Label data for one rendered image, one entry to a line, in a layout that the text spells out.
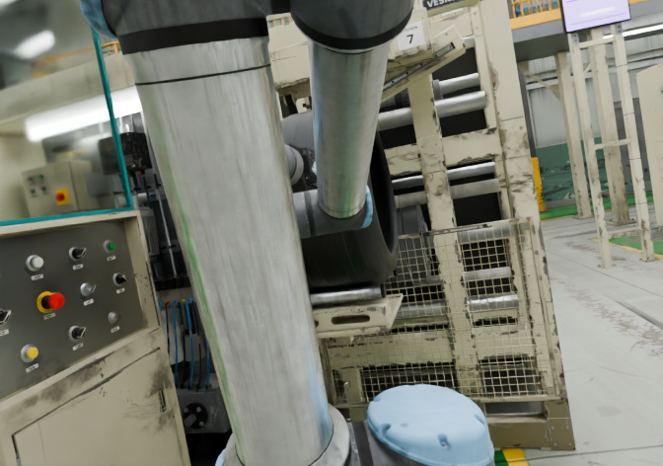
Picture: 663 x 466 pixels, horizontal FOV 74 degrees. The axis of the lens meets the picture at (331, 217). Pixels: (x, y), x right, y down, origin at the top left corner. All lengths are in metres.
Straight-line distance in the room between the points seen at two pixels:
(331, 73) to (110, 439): 1.14
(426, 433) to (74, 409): 0.92
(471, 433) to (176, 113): 0.46
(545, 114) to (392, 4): 11.07
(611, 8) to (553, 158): 6.37
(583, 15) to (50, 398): 5.01
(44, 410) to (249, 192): 0.96
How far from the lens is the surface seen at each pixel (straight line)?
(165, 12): 0.35
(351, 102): 0.50
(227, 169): 0.36
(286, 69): 1.76
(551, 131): 11.44
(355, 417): 2.27
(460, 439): 0.58
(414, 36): 1.67
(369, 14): 0.39
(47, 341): 1.30
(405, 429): 0.58
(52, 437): 1.26
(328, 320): 1.37
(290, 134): 1.30
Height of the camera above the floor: 1.21
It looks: 3 degrees down
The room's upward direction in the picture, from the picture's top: 10 degrees counter-clockwise
